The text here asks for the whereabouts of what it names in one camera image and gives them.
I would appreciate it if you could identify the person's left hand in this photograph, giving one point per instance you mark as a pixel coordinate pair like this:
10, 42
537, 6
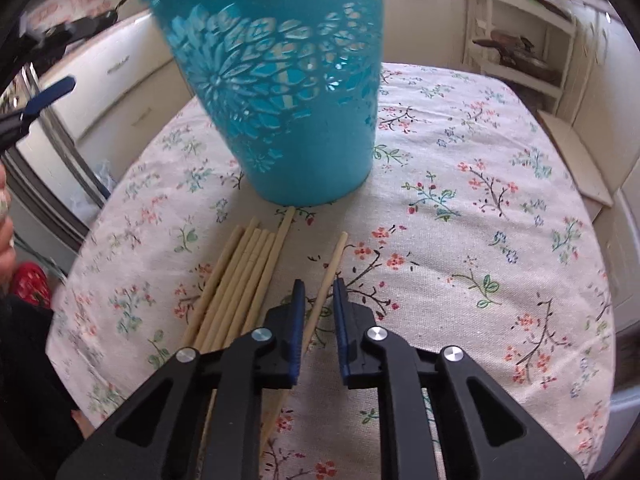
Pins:
5, 260

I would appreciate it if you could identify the red patterned cloth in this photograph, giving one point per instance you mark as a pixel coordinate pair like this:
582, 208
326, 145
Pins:
31, 285

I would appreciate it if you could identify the floral tablecloth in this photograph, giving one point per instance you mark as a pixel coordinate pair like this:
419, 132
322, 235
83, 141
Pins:
450, 260

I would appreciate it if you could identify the cardboard sheet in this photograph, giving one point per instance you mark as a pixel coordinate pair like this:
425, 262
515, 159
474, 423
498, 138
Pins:
575, 160

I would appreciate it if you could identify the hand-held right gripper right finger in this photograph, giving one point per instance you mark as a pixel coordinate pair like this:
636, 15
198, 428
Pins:
341, 330

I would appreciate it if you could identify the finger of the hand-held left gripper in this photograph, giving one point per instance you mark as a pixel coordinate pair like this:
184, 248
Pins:
47, 40
50, 92

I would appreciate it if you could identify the dark cloth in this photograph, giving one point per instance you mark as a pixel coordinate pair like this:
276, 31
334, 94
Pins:
30, 385

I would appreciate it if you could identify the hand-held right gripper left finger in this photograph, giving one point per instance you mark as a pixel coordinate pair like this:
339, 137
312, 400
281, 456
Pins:
298, 330

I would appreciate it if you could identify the slim bamboo chopstick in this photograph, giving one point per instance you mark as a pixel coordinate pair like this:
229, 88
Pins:
325, 285

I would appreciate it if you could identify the teal perforated plastic container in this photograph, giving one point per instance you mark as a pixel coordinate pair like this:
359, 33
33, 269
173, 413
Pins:
300, 150

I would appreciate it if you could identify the clear plastic bag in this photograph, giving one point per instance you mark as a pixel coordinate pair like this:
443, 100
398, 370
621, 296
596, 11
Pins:
95, 182

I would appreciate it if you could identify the black frying pan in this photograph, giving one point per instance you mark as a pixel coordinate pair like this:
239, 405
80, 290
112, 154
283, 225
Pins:
100, 19

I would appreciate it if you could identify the white drawer cabinet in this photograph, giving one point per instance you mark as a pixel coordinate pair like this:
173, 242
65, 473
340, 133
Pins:
115, 75

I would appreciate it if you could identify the bundle of bamboo chopsticks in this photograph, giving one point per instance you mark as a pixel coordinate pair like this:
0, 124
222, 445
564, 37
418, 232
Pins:
240, 285

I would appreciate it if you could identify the white shelf unit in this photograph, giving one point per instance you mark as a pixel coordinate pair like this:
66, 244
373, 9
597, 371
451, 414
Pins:
525, 20

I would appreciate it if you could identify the brown wooden object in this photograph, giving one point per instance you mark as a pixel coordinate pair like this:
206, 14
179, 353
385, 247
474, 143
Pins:
502, 45

